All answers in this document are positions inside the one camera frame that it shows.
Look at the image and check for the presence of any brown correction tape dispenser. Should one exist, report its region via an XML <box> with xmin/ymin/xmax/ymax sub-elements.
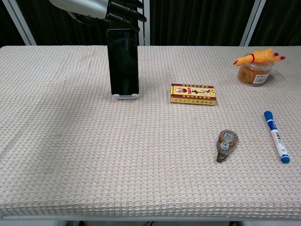
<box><xmin>215</xmin><ymin>129</ymin><xmax>240</xmax><ymax>163</ymax></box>

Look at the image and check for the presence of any beige waffle tablecloth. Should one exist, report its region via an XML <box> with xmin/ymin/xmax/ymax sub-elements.
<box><xmin>0</xmin><ymin>45</ymin><xmax>301</xmax><ymax>218</ymax></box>

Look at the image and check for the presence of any grey slanted frame post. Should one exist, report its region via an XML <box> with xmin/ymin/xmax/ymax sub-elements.
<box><xmin>239</xmin><ymin>0</ymin><xmax>268</xmax><ymax>47</ymax></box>
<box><xmin>1</xmin><ymin>0</ymin><xmax>37</xmax><ymax>46</ymax></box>

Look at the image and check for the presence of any yellow red printed box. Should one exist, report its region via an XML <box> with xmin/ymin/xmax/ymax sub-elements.
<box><xmin>170</xmin><ymin>83</ymin><xmax>217</xmax><ymax>106</ymax></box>

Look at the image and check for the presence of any grey upright frame post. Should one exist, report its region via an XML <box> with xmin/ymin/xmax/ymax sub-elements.
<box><xmin>136</xmin><ymin>0</ymin><xmax>151</xmax><ymax>46</ymax></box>

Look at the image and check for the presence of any white folding phone stand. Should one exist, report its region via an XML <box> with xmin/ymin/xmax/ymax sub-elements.
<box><xmin>112</xmin><ymin>93</ymin><xmax>140</xmax><ymax>100</ymax></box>

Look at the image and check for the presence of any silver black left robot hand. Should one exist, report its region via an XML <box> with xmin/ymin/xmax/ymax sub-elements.
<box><xmin>48</xmin><ymin>0</ymin><xmax>148</xmax><ymax>32</ymax></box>

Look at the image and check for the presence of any yellow rubber chicken toy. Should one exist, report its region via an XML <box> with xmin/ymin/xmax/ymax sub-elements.
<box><xmin>233</xmin><ymin>48</ymin><xmax>286</xmax><ymax>66</ymax></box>

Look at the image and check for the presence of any blue white marker pen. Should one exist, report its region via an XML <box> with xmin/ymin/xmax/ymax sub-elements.
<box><xmin>263</xmin><ymin>110</ymin><xmax>291</xmax><ymax>164</ymax></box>

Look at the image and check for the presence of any black smartphone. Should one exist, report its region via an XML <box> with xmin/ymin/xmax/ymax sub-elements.
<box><xmin>105</xmin><ymin>28</ymin><xmax>140</xmax><ymax>96</ymax></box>

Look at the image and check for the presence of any black pleated curtain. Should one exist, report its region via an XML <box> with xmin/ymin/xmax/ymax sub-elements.
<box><xmin>0</xmin><ymin>0</ymin><xmax>301</xmax><ymax>48</ymax></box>

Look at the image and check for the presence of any clear jar of rubber bands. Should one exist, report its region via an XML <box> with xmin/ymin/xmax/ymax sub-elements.
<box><xmin>237</xmin><ymin>61</ymin><xmax>271</xmax><ymax>88</ymax></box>

